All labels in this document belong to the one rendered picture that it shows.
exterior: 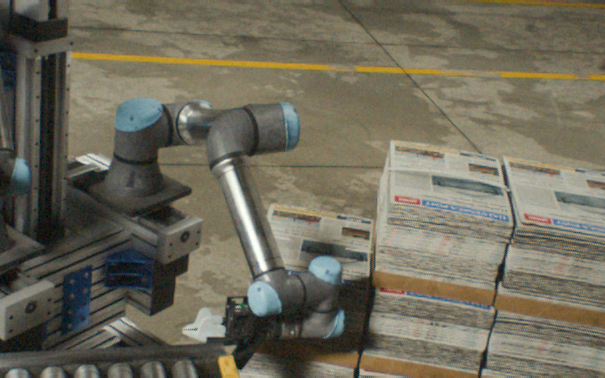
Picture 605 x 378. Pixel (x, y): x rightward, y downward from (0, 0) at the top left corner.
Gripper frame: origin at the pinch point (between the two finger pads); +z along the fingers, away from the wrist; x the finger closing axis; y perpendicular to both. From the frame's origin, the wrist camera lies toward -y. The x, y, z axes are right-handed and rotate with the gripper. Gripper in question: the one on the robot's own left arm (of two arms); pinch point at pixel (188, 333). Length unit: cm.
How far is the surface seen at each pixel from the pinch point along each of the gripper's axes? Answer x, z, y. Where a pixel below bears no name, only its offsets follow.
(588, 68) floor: -399, -345, -77
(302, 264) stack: -17.7, -30.1, 6.4
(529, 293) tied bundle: 7, -77, 13
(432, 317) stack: 0, -58, 2
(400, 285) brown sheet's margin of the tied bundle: -4, -50, 9
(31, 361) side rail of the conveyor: 12.0, 33.1, 3.6
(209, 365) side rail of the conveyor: 13.5, -2.3, 1.4
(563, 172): -22, -96, 30
